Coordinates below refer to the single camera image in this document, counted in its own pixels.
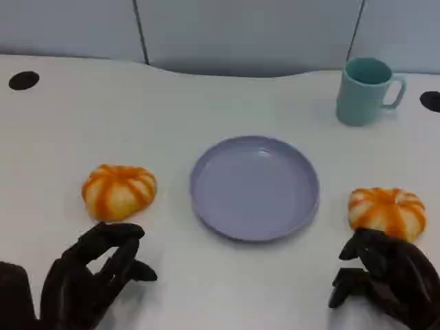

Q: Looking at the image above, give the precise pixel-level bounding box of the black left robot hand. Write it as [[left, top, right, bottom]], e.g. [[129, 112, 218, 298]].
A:
[[39, 221, 158, 330]]

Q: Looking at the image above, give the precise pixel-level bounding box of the black table cable grommet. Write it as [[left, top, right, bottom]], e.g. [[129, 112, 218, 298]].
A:
[[8, 71, 41, 91], [419, 91, 440, 113]]

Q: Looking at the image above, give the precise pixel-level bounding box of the orange white toy bread roll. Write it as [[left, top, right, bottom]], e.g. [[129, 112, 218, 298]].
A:
[[81, 164, 158, 221], [347, 187, 427, 243]]

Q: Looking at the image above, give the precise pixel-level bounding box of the pale green mug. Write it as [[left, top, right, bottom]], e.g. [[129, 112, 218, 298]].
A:
[[335, 57, 408, 127]]

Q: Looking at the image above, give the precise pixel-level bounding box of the lilac plate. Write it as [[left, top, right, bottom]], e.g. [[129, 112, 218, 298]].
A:
[[190, 135, 321, 243]]

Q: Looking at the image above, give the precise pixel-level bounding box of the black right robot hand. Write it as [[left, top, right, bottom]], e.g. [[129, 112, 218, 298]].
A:
[[328, 228, 440, 330]]

